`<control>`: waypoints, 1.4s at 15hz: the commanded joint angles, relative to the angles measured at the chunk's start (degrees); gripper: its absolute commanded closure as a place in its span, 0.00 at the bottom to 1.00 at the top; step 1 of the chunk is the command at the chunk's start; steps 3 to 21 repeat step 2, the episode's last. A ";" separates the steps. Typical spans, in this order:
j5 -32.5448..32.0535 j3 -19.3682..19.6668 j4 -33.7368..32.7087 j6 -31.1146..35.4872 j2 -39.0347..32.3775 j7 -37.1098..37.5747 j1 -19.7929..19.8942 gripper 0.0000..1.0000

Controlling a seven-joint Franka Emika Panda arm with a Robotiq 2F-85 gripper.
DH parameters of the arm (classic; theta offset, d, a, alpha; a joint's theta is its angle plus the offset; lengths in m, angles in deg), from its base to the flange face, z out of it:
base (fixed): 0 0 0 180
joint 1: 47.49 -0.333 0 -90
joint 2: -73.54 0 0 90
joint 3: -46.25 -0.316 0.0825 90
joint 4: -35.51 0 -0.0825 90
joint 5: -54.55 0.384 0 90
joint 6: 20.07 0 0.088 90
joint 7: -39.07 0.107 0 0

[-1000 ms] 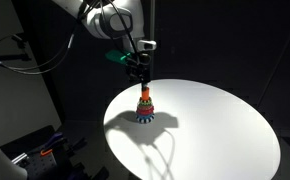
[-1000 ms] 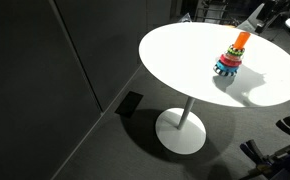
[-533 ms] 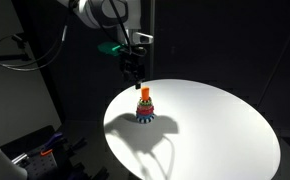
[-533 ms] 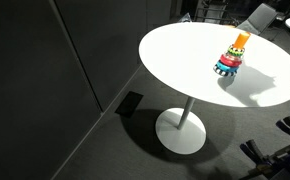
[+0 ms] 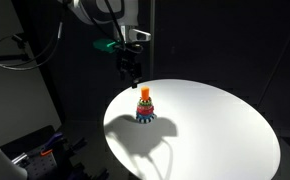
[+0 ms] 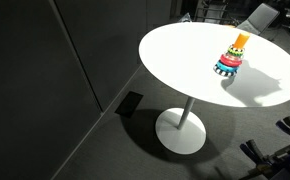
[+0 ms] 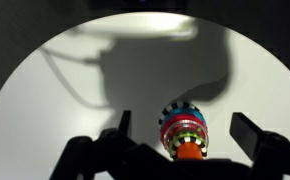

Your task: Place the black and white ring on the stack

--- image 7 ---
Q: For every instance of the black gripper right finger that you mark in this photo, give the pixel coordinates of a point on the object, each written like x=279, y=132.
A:
x=251, y=140

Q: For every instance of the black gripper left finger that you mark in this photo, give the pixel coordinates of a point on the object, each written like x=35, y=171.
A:
x=118, y=156

